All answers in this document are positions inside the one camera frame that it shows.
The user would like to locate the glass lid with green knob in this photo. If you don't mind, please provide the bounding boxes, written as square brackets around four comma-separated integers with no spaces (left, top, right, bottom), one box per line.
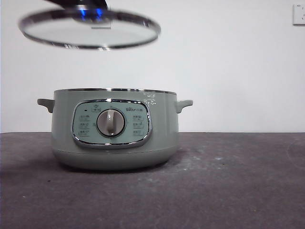
[18,5,161,51]

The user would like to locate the pale green electric cooking pot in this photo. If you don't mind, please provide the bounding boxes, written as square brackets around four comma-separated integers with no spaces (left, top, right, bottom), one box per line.
[37,88,193,171]

